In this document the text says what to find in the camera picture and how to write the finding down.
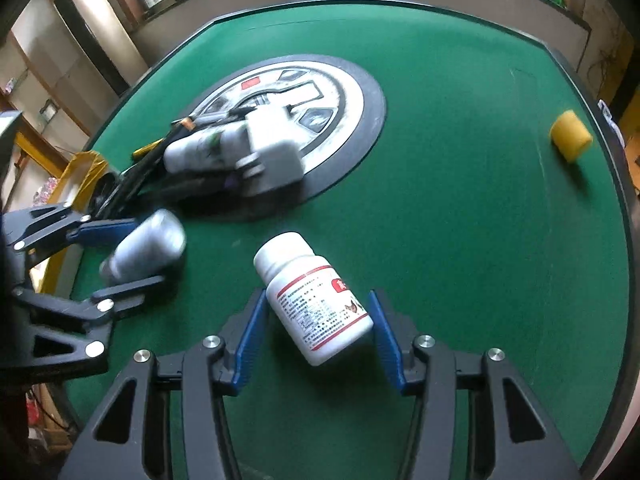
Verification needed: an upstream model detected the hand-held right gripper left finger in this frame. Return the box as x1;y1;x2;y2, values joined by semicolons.
60;287;271;480

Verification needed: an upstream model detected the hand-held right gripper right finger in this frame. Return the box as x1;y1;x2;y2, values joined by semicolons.
366;289;581;480

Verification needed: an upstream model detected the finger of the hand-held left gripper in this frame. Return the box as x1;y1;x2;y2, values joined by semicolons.
0;274;167;376
0;201;140;267

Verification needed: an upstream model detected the grey white plastic bottle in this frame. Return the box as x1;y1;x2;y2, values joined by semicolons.
99;208;187;283

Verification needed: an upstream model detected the yellow edged cardboard box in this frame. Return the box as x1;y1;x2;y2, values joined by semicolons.
35;150;121;296

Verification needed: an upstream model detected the white pill bottle red label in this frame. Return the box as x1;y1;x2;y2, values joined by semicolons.
253;232;375;367

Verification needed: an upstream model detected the white bottle green mark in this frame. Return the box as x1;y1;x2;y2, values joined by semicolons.
162;127;242;173

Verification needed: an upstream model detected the white rectangular box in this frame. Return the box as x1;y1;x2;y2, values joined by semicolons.
227;105;307;196

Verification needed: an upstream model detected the yellow metal rack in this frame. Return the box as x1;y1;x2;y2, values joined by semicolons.
14;130;71;177

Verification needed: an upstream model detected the standing air conditioner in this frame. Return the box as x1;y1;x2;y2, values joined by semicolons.
52;0;149;99

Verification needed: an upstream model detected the round table centre panel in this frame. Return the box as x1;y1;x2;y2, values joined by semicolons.
187;54;388;221

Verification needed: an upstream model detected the yellow foam cylinder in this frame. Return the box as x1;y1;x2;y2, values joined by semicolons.
549;109;594;163

